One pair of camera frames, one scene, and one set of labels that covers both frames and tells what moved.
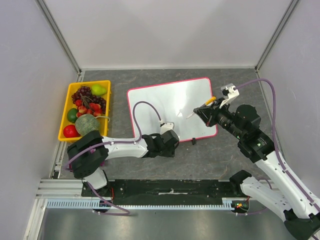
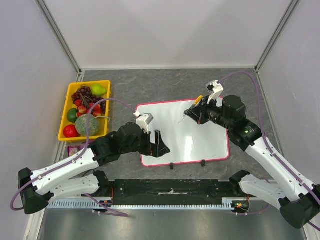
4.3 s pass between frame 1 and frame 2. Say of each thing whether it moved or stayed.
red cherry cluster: stayed
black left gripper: stayed
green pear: stayed
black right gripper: stayed
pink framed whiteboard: moved
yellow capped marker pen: moved
